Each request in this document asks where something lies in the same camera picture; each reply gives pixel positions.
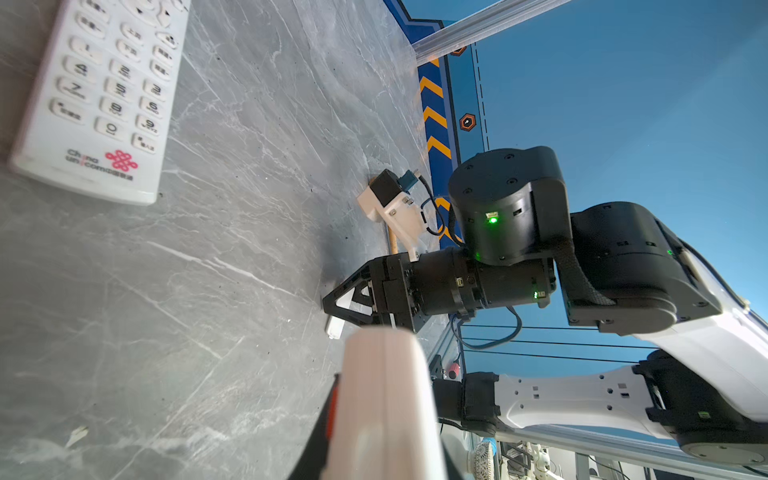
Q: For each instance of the aluminium corner post right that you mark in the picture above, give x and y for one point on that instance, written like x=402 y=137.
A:
x=485 y=23

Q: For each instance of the pink handled screwdriver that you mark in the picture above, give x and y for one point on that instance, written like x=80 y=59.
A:
x=453 y=371

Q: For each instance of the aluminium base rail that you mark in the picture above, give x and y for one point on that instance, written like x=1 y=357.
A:
x=583 y=351

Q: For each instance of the white remote control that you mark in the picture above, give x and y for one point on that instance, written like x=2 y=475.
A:
x=98 y=117

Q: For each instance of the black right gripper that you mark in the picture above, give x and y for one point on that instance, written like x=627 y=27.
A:
x=391 y=304

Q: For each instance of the white remote with QR label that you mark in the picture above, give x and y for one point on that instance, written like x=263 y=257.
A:
x=384 y=418

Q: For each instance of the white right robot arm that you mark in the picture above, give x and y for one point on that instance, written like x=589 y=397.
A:
x=621 y=271

